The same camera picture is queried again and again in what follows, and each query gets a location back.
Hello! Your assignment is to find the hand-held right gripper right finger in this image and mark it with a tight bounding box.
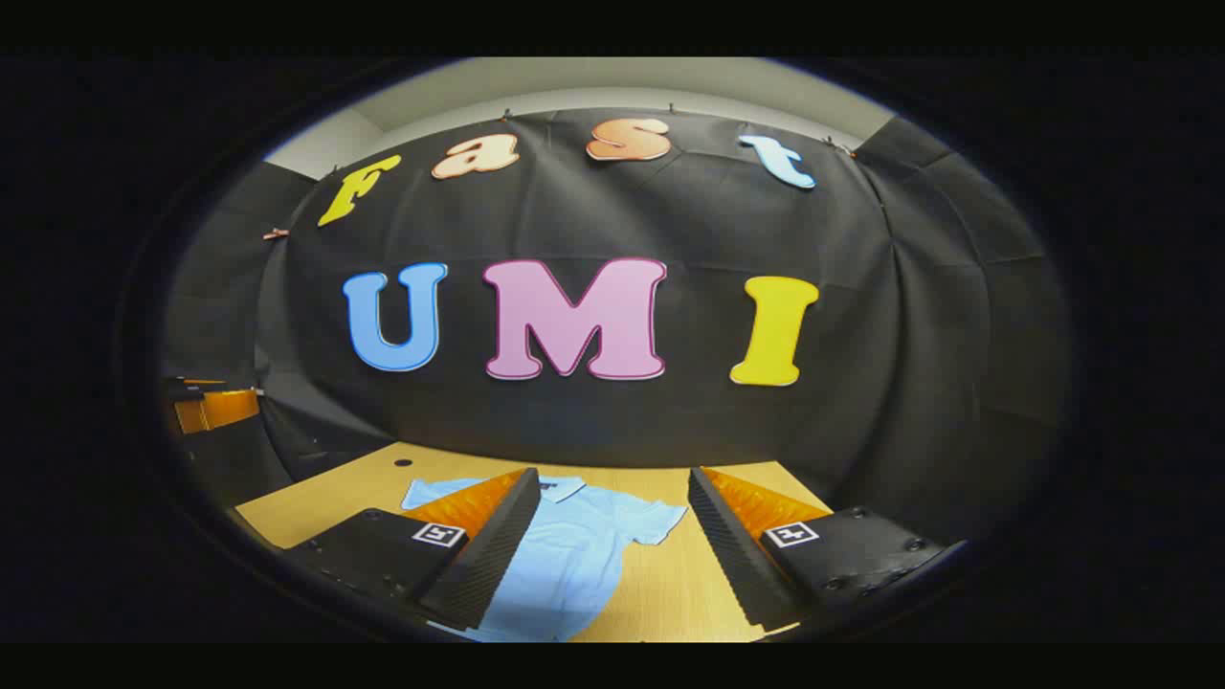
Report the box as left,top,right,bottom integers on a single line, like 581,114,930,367
688,466,969,633

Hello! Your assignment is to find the black backdrop cloth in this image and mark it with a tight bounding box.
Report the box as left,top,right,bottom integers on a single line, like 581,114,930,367
158,105,1073,546

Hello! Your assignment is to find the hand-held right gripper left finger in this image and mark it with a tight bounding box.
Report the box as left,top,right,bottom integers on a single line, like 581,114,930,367
282,467,543,633

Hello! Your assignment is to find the light blue T-shirt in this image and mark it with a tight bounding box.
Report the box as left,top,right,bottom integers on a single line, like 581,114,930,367
400,474,688,642

